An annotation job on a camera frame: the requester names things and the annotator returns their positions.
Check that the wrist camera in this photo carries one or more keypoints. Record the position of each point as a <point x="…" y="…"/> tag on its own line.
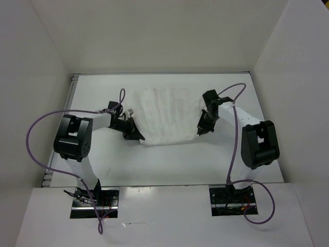
<point x="129" y="113"/>
<point x="210" y="96"/>

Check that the white pleated skirt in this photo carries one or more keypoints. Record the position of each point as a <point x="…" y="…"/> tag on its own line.
<point x="165" y="116"/>

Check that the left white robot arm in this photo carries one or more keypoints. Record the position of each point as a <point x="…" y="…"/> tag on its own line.
<point x="73" y="143"/>

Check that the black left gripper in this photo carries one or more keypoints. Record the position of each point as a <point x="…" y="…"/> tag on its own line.
<point x="132" y="132"/>

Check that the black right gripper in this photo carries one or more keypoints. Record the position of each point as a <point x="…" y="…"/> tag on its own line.
<point x="203" y="127"/>

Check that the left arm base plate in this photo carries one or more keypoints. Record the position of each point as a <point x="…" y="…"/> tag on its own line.
<point x="107" y="206"/>

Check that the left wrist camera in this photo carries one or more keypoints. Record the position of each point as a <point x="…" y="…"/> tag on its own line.
<point x="129" y="113"/>

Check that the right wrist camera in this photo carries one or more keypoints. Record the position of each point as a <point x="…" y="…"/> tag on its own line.
<point x="210" y="96"/>

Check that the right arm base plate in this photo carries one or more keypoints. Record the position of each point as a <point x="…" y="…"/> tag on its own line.
<point x="228" y="201"/>

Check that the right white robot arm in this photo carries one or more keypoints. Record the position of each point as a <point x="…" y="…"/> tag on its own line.
<point x="255" y="140"/>

